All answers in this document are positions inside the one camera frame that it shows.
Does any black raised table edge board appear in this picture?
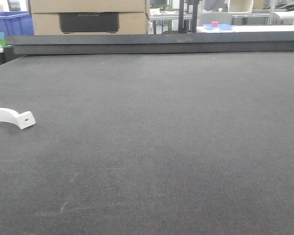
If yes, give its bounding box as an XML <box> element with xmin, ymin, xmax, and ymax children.
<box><xmin>5</xmin><ymin>31</ymin><xmax>294</xmax><ymax>55</ymax></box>

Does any white PVC pipe clamp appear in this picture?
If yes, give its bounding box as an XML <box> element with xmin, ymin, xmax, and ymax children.
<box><xmin>0</xmin><ymin>108</ymin><xmax>36</xmax><ymax>130</ymax></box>

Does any shallow blue tray with cube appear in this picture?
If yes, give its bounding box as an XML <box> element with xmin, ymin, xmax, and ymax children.
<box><xmin>204</xmin><ymin>24</ymin><xmax>233</xmax><ymax>31</ymax></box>

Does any small green blue block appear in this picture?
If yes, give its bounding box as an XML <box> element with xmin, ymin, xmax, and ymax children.
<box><xmin>0</xmin><ymin>32</ymin><xmax>7</xmax><ymax>47</ymax></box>

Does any small red cube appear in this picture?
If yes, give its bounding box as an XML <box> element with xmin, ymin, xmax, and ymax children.
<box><xmin>211</xmin><ymin>22</ymin><xmax>218</xmax><ymax>27</ymax></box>

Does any blue crate behind table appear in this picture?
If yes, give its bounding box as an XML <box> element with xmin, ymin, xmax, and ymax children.
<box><xmin>0</xmin><ymin>11</ymin><xmax>34</xmax><ymax>35</ymax></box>

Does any black vertical post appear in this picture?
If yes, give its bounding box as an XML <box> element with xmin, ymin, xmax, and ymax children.
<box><xmin>178</xmin><ymin>0</ymin><xmax>184</xmax><ymax>33</ymax></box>

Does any cardboard box with black print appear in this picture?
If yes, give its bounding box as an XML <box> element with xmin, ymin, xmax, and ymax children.
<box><xmin>29</xmin><ymin>0</ymin><xmax>150</xmax><ymax>35</ymax></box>

